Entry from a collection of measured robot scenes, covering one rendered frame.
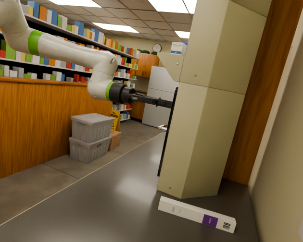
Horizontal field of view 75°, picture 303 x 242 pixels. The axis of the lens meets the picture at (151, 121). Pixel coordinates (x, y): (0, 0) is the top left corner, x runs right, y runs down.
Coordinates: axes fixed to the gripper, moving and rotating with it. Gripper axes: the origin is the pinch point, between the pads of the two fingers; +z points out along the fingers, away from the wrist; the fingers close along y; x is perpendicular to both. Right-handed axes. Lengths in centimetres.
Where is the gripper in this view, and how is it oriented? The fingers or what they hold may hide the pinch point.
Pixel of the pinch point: (166, 103)
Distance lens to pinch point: 85.8
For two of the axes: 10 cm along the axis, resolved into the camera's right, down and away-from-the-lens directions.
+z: 9.2, 2.4, -3.2
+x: -1.8, 9.6, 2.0
